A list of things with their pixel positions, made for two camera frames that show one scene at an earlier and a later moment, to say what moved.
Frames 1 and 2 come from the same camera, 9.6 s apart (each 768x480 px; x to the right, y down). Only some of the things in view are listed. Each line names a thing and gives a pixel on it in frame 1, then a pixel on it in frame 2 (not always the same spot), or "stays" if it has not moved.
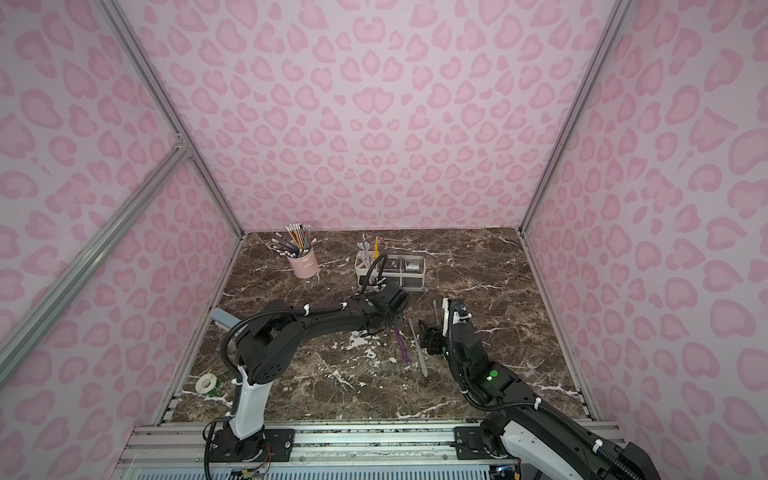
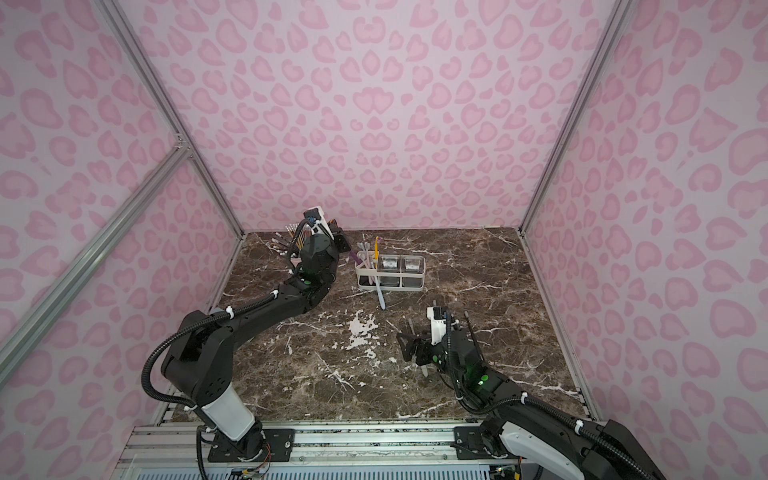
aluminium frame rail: [330, 449] stays
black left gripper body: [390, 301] → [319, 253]
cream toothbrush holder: [409, 270] stays
